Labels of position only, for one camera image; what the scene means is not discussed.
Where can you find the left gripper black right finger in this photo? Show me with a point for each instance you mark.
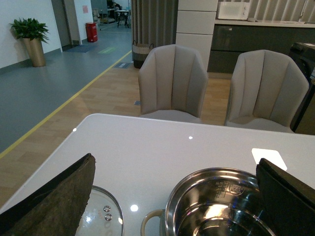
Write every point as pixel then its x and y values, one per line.
pixel 289 202

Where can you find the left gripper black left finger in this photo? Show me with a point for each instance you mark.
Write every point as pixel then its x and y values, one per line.
pixel 56 208

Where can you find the glass pot lid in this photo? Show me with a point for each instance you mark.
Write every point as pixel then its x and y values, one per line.
pixel 102 216

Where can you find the stainless steel pot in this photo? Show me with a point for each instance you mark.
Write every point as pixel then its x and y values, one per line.
pixel 214 202

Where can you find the right beige upholstered chair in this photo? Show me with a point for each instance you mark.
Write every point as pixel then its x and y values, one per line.
pixel 262 93

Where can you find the beige upholstered chair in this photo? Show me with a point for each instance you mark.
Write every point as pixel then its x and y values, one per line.
pixel 262 93
pixel 172 84

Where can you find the black washing machine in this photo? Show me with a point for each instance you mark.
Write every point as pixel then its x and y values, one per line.
pixel 303 54

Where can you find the left beige upholstered chair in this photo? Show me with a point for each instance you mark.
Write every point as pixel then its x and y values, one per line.
pixel 172 84

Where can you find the red fire extinguisher box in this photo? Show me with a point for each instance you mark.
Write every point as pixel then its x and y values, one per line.
pixel 91 31

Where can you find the dark grey kitchen counter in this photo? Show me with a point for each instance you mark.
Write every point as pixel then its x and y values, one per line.
pixel 229 41

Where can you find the green potted plant gold vase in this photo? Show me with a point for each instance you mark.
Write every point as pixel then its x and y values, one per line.
pixel 32 33

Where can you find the woven laundry basket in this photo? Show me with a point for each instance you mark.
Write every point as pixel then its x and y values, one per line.
pixel 140 52

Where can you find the white microwave oven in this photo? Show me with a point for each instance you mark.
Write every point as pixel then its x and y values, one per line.
pixel 233 10

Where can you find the white cabinet column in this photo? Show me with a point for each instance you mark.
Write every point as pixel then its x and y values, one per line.
pixel 195 25

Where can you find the grey curtain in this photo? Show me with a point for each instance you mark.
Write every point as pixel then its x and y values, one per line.
pixel 154 21

